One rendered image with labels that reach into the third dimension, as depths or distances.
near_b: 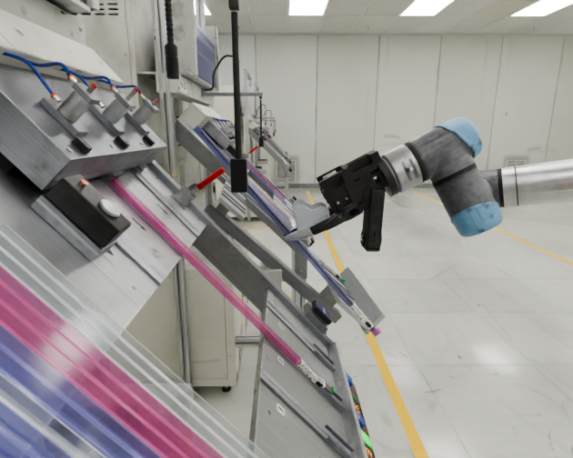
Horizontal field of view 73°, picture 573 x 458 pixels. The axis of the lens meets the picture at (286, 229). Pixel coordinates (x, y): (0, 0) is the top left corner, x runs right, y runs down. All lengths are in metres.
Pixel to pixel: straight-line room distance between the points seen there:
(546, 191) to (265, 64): 7.66
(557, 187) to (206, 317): 1.36
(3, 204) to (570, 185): 0.81
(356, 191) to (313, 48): 7.72
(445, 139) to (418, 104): 7.94
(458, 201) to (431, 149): 0.10
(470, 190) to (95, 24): 1.40
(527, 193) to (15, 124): 0.77
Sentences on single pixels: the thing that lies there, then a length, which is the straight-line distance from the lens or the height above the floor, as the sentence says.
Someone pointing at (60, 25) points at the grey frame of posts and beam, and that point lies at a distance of 0.83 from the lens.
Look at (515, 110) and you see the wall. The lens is 9.45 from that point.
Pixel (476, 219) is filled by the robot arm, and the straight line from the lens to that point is 0.70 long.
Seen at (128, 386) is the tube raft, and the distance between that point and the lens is 0.36.
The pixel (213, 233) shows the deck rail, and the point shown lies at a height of 0.98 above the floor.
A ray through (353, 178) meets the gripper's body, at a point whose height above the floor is 1.10.
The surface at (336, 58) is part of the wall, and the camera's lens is 8.35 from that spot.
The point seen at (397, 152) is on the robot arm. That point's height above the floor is 1.14.
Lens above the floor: 1.18
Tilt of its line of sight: 14 degrees down
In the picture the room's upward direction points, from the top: straight up
